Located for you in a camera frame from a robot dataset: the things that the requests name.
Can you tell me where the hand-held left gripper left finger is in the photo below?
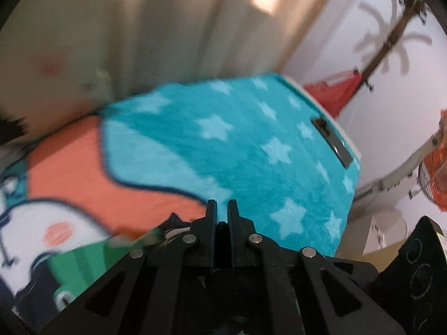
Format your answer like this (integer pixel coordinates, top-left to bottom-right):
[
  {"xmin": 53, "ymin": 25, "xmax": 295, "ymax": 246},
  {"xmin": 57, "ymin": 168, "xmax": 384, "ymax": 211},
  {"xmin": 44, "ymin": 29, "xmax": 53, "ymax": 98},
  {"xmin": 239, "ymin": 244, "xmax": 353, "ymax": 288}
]
[{"xmin": 42, "ymin": 199, "xmax": 218, "ymax": 335}]

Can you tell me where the orange standing fan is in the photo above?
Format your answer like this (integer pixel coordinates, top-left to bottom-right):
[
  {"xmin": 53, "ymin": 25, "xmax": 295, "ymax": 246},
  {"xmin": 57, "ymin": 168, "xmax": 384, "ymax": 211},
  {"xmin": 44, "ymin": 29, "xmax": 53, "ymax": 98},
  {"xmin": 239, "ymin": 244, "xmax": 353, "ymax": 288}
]
[{"xmin": 354, "ymin": 110, "xmax": 447, "ymax": 213}]

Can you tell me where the white stool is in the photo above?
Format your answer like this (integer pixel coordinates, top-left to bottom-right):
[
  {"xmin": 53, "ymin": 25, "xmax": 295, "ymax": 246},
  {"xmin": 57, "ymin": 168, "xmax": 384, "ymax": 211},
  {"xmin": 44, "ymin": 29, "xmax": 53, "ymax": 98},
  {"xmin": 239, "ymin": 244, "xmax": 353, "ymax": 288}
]
[{"xmin": 363, "ymin": 209, "xmax": 410, "ymax": 255}]

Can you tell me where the brown wooden coat rack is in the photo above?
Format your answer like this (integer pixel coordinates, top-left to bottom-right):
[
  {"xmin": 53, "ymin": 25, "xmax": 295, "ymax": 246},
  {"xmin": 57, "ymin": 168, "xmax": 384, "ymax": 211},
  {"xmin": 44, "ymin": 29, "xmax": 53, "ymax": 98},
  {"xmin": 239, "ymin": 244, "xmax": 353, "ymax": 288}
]
[{"xmin": 360, "ymin": 0, "xmax": 431, "ymax": 92}]

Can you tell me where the teal star printed blanket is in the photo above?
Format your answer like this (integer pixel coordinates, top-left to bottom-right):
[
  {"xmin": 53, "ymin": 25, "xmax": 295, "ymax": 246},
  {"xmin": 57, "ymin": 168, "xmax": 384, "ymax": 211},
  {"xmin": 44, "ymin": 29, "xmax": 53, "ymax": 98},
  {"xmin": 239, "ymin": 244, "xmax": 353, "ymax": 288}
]
[{"xmin": 0, "ymin": 73, "xmax": 362, "ymax": 323}]

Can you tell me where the red hanging bag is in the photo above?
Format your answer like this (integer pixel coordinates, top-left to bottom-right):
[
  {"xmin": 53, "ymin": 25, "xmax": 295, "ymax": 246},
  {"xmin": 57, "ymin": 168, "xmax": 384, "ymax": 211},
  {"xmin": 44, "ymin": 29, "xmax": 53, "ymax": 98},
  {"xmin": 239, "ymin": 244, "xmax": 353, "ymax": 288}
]
[{"xmin": 303, "ymin": 70, "xmax": 364, "ymax": 118}]

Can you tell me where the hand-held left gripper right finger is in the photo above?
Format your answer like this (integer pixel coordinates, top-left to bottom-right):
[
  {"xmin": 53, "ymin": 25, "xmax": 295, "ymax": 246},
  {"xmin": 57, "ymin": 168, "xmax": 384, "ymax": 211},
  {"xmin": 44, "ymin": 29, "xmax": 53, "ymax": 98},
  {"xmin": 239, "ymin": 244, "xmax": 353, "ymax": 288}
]
[{"xmin": 228, "ymin": 199, "xmax": 406, "ymax": 335}]

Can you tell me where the flat black bar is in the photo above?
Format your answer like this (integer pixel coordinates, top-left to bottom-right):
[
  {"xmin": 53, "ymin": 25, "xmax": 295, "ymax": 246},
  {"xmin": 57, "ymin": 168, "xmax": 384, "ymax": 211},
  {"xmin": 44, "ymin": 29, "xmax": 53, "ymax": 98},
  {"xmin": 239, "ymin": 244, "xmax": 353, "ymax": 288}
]
[{"xmin": 311, "ymin": 118, "xmax": 353, "ymax": 169}]

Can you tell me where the beige curtain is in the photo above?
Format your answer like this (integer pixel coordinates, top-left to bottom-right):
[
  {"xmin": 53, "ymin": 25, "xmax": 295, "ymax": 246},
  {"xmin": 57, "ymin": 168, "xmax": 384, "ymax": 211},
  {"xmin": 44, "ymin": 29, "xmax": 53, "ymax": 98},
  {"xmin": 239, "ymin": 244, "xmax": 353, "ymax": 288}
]
[{"xmin": 0, "ymin": 0, "xmax": 344, "ymax": 126}]

